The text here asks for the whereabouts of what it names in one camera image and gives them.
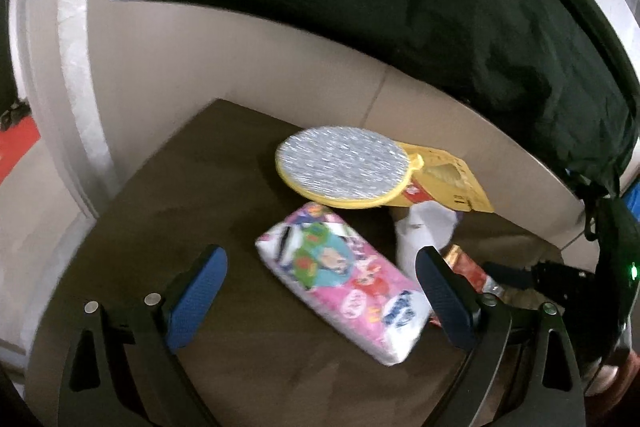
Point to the wood-grain kitchen cabinet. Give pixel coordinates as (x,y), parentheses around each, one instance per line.
(225,57)

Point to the white tissue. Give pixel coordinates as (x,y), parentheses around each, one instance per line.
(425,227)

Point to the pink cartoon tissue pack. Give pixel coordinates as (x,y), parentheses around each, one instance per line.
(345,282)

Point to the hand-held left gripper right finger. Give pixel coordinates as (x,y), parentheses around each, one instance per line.
(447,302)

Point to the blue towel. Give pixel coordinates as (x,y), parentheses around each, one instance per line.
(631,197)

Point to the red floor mat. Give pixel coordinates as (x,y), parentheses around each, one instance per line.
(15,147)

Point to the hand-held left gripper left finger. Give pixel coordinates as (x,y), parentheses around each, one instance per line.
(192,302)

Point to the small black floor object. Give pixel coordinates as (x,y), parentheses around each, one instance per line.
(11,114)

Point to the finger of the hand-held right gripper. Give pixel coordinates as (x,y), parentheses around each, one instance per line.
(505,274)

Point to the red snack wrapper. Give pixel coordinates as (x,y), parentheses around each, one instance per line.
(465,267)

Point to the yellow paper packet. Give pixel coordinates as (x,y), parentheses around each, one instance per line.
(450,177)

